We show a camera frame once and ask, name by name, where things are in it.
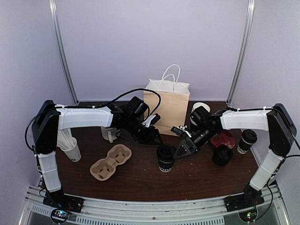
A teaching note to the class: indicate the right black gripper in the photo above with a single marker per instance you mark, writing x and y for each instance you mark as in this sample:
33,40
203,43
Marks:
191,148

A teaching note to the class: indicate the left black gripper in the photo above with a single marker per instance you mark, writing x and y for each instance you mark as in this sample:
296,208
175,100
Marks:
150,138

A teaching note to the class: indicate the black cup lid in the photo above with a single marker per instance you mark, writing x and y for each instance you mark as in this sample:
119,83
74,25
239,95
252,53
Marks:
165,152
249,136

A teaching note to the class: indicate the stack of black lids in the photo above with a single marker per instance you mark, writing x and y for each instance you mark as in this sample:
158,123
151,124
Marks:
222,155

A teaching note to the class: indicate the stack of paper cups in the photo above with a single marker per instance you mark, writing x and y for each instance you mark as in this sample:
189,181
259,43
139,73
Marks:
193,125

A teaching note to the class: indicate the clear glass pitcher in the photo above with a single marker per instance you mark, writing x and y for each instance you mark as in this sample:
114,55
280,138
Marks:
109,133

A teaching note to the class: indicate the black paper coffee cup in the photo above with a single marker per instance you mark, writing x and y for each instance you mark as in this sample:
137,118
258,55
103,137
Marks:
165,165
244,146

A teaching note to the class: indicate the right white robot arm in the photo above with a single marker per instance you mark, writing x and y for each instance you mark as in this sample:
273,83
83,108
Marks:
275,120

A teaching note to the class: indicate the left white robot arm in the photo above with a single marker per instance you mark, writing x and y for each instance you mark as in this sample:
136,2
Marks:
53,118

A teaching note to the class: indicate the brown paper takeout bag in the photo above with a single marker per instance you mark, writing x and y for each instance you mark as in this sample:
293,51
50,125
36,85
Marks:
174,99

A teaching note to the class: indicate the red patterned plate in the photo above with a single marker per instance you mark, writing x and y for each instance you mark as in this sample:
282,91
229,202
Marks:
224,138

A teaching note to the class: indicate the cardboard cup carrier tray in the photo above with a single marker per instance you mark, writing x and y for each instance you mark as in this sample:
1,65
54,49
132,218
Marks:
104,168

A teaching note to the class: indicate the white cup holding straws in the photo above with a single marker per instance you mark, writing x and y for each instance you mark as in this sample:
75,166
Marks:
73,153

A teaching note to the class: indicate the bundle of wrapped straws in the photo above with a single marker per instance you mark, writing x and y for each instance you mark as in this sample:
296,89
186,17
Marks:
65,139

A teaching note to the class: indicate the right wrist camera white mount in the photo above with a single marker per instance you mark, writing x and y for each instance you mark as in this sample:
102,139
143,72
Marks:
183,131

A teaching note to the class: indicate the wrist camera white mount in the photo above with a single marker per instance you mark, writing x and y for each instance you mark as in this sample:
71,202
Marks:
151,120
183,131

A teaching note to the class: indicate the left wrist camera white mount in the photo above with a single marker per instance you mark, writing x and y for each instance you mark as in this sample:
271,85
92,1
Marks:
151,120

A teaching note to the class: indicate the aluminium front rail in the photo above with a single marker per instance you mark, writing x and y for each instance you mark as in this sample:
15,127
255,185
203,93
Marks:
209,211

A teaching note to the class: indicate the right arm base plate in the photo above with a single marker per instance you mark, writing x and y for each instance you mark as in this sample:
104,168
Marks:
242,201

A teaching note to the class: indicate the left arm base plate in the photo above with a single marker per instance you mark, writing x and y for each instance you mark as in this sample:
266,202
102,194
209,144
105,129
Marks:
63,202

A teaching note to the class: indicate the left aluminium corner post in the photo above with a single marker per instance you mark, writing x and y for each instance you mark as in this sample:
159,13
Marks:
62,54

